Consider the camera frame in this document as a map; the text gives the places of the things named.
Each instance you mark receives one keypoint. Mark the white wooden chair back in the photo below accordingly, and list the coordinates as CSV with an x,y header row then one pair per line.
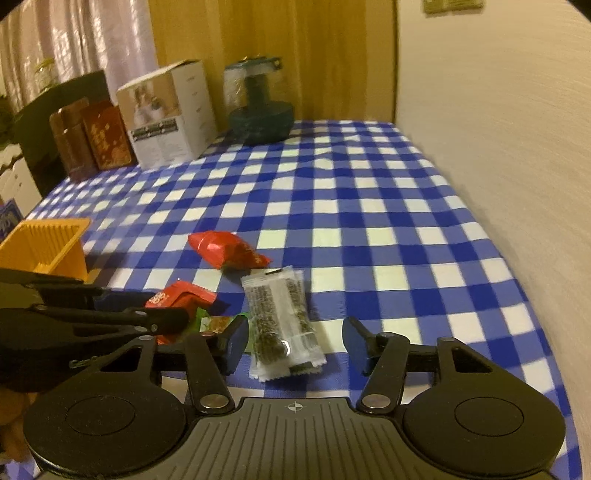
x,y
16,181

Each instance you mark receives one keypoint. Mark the white product box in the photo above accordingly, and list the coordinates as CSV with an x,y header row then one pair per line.
x,y
168,114

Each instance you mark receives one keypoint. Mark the red candy packet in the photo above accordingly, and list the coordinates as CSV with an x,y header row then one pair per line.
x,y
226,251

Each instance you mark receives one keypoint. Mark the blue white checkered tablecloth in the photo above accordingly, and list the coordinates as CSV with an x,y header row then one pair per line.
x,y
378,232

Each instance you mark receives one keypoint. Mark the black cabinet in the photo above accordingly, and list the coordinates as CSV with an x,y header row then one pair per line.
x,y
35,135

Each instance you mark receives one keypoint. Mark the clear seaweed snack packet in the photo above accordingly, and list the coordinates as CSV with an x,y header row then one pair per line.
x,y
282,341

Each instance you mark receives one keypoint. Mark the brown cylindrical canister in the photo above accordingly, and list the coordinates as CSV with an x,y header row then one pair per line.
x,y
71,141

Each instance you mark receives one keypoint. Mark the pink curtain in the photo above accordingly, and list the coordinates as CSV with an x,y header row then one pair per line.
x,y
80,37

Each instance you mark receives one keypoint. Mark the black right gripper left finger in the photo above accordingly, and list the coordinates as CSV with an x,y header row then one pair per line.
x,y
133,410

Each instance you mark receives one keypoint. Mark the orange plastic tray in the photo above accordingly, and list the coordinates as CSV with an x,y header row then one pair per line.
x,y
49,246

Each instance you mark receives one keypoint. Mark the small glass jar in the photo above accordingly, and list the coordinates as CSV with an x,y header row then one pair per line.
x,y
46,75

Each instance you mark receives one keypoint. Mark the wall socket plate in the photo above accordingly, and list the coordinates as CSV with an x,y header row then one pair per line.
x,y
435,7

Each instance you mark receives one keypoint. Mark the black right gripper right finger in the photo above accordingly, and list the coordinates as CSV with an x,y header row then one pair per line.
x,y
455,411

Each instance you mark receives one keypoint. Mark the blue milk carton box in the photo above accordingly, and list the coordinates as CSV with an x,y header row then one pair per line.
x,y
10,217

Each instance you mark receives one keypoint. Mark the person's left hand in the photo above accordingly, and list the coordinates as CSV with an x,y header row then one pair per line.
x,y
14,406

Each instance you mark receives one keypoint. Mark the green glass jar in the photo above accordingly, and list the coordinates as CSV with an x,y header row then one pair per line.
x,y
256,100

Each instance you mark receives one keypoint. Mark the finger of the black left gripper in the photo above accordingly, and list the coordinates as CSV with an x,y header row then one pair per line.
x,y
41,348
21,289

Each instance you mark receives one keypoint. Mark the green candy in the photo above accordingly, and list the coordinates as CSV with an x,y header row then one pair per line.
x,y
217,325

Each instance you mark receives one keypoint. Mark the dark red gift box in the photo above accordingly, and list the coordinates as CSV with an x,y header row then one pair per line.
x,y
107,136

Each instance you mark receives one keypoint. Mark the red snack packet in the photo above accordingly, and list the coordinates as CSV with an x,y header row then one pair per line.
x,y
184,295

